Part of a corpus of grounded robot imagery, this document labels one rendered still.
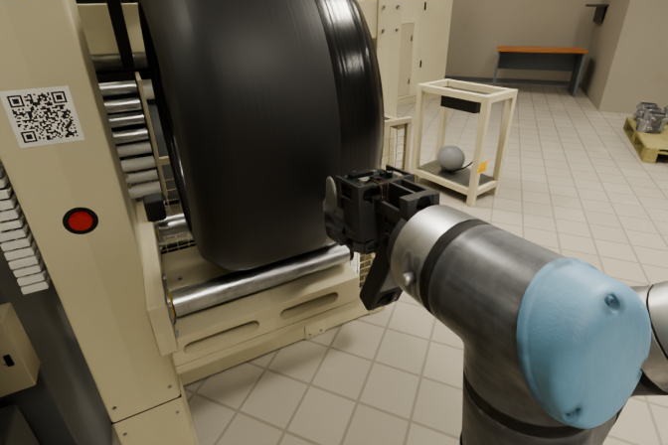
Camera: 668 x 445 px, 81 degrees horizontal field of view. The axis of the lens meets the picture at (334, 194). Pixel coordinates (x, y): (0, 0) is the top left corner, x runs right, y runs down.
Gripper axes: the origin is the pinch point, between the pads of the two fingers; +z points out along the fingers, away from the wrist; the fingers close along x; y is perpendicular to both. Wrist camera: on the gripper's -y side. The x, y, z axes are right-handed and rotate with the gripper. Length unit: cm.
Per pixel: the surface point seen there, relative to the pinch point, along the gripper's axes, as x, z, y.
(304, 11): 0.3, 3.4, 25.1
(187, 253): 19, 47, -24
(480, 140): -179, 142, -42
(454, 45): -519, 538, 19
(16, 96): 35.0, 17.8, 17.6
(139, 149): 24, 61, 1
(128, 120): 24, 60, 8
